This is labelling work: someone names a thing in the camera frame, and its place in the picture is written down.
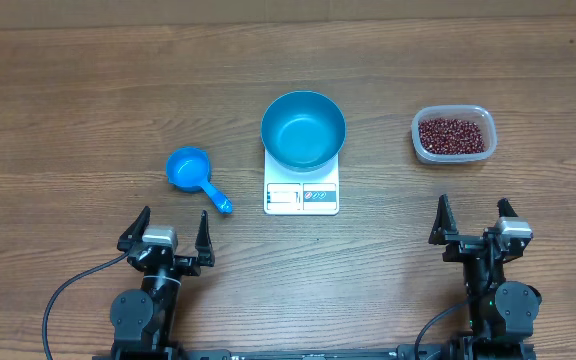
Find teal metal bowl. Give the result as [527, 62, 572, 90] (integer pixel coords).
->
[260, 90, 347, 172]

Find white digital kitchen scale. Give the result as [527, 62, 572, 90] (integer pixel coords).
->
[263, 152, 340, 216]

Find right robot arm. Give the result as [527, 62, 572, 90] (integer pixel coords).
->
[413, 195, 542, 359]

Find clear plastic container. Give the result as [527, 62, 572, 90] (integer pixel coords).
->
[411, 105, 498, 164]

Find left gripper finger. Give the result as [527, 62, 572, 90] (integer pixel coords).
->
[117, 206, 151, 252]
[195, 210, 215, 267]

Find blue plastic measuring scoop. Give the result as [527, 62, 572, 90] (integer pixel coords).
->
[165, 147, 233, 214]

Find red beans in container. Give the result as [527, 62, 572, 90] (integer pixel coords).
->
[419, 118, 485, 155]

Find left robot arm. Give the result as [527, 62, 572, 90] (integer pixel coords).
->
[108, 207, 215, 360]

